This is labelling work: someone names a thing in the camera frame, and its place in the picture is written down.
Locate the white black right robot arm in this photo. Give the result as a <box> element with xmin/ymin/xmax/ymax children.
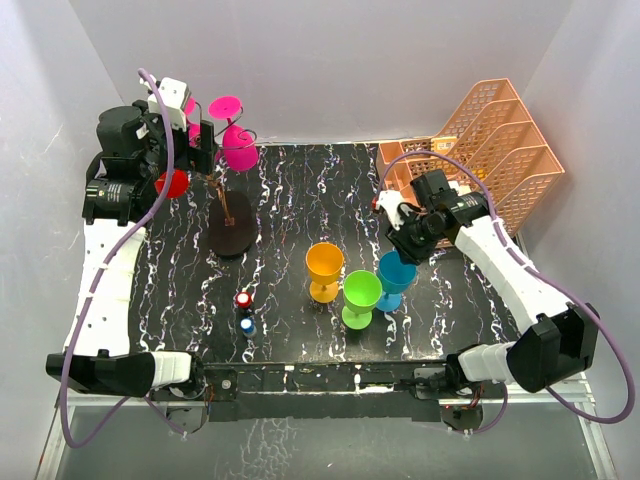
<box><xmin>375</xmin><ymin>170</ymin><xmax>598</xmax><ymax>397</ymax></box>

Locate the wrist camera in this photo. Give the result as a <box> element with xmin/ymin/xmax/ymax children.
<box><xmin>372</xmin><ymin>190</ymin><xmax>422</xmax><ymax>231</ymax></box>
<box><xmin>140</xmin><ymin>77</ymin><xmax>191</xmax><ymax>131</ymax></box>

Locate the copper wire wine glass rack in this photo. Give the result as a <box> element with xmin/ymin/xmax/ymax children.
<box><xmin>207</xmin><ymin>176</ymin><xmax>257</xmax><ymax>259</ymax></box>

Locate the pink wine glass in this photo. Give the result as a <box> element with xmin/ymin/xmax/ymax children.
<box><xmin>208</xmin><ymin>96</ymin><xmax>259</xmax><ymax>173</ymax></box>
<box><xmin>184</xmin><ymin>97</ymin><xmax>219</xmax><ymax>171</ymax></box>

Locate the peach plastic file organizer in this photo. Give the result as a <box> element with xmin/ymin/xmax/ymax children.
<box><xmin>376</xmin><ymin>78</ymin><xmax>565</xmax><ymax>237</ymax></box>

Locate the orange wine glass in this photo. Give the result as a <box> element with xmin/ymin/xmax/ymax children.
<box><xmin>305</xmin><ymin>242</ymin><xmax>344</xmax><ymax>304</ymax></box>

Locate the red wine glass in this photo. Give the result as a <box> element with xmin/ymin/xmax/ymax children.
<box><xmin>154</xmin><ymin>169</ymin><xmax>190</xmax><ymax>199</ymax></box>

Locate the green wine glass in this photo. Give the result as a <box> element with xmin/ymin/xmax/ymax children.
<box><xmin>341</xmin><ymin>270</ymin><xmax>382</xmax><ymax>330</ymax></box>

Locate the aluminium base frame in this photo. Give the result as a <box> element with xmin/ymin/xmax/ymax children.
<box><xmin>37</xmin><ymin>392</ymin><xmax>617</xmax><ymax>479</ymax></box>

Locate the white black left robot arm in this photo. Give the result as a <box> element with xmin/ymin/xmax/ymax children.
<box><xmin>45</xmin><ymin>100</ymin><xmax>217</xmax><ymax>399</ymax></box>

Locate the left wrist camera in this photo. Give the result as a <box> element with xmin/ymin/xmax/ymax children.
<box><xmin>140</xmin><ymin>77</ymin><xmax>191</xmax><ymax>131</ymax></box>

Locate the blue wine glass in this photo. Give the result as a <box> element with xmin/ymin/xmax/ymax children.
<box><xmin>376</xmin><ymin>250</ymin><xmax>417</xmax><ymax>313</ymax></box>

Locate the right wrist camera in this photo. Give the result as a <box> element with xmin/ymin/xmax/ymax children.
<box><xmin>372</xmin><ymin>190</ymin><xmax>422</xmax><ymax>231</ymax></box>

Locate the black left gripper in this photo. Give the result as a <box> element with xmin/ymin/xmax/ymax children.
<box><xmin>137</xmin><ymin>101</ymin><xmax>217</xmax><ymax>181</ymax></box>

